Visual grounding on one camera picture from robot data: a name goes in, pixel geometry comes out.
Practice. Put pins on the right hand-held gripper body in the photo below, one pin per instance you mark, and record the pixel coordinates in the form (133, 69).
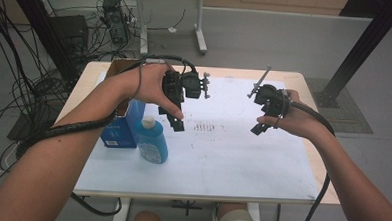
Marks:
(273, 99)

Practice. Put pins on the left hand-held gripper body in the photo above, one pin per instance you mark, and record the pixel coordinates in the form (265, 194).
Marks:
(191, 85)

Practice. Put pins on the blue plastic bottle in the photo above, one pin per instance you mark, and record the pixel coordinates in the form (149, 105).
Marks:
(152, 142)

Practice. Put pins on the blue cardboard box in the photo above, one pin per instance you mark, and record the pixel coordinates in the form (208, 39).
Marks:
(118, 133)

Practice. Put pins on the person's right hand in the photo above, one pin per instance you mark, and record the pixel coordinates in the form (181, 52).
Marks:
(300, 123)

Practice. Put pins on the person's left hand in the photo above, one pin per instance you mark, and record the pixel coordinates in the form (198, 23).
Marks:
(145, 83)

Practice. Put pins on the white mat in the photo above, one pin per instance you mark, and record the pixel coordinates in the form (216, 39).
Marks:
(232, 158)

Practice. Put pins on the white desk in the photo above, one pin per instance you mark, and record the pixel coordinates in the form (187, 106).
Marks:
(201, 27)

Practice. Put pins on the wooden table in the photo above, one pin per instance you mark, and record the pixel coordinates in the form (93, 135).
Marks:
(315, 155)

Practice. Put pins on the dark floor mat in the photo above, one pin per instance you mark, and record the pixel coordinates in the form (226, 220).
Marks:
(350, 117)

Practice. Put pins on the person's right leg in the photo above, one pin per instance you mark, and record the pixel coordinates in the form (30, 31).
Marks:
(239, 219)

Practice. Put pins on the person's left knee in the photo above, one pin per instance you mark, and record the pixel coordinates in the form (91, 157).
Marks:
(147, 220)

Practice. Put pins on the black box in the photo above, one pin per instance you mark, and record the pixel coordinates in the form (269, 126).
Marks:
(70, 30)

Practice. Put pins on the black metal post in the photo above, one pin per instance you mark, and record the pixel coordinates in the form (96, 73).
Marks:
(44, 27)
(363, 44)

